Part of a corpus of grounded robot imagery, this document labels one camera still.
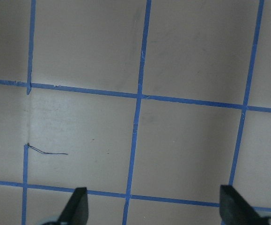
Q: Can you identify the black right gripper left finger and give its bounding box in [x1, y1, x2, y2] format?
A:
[57, 187, 89, 225]

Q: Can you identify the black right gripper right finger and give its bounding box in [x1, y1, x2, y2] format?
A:
[219, 185, 271, 225]

